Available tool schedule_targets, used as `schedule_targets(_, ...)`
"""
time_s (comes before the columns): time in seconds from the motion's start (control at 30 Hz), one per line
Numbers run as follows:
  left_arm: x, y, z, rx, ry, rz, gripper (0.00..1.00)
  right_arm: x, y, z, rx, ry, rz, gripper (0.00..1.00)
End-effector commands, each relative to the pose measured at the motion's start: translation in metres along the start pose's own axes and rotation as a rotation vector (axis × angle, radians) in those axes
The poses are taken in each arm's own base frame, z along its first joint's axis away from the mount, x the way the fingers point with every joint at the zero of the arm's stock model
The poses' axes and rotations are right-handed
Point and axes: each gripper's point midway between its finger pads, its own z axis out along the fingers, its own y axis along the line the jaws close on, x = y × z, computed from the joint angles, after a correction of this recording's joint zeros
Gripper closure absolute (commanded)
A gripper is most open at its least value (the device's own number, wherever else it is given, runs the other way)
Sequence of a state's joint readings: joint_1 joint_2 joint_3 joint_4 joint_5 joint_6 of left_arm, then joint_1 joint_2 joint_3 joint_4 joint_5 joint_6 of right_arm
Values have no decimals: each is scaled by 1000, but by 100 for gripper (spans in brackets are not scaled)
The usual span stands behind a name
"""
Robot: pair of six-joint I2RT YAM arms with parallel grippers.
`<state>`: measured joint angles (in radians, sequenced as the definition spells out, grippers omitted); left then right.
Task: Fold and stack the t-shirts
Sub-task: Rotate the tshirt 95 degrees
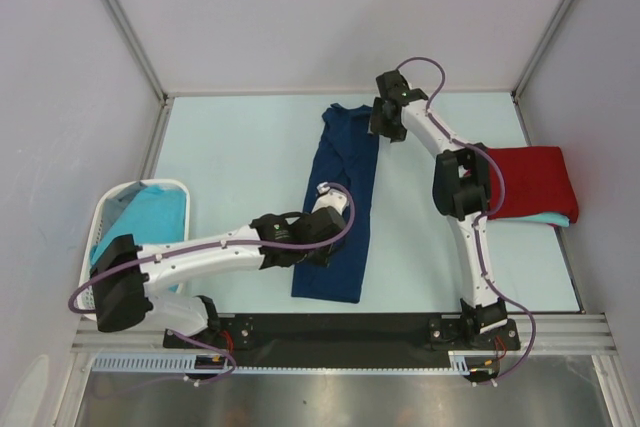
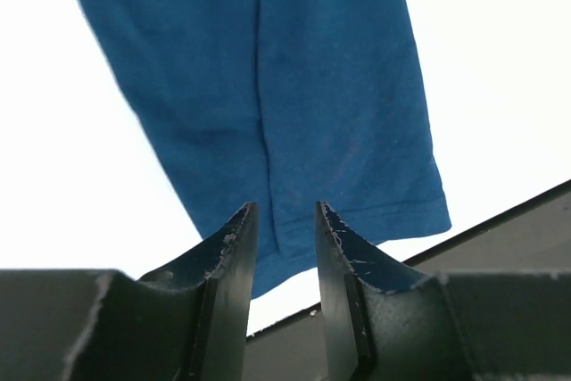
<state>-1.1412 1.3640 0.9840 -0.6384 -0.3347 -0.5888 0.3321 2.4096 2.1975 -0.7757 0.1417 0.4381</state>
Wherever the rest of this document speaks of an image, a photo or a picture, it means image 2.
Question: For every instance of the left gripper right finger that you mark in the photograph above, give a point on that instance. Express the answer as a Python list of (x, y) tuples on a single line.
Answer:
[(384, 320)]

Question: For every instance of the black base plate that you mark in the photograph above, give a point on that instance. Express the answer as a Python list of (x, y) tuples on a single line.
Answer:
[(532, 235)]

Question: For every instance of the navy blue t shirt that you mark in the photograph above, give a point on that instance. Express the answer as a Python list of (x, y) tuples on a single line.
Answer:
[(283, 103)]

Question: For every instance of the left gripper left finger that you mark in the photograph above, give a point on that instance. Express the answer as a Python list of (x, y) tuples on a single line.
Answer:
[(185, 320)]

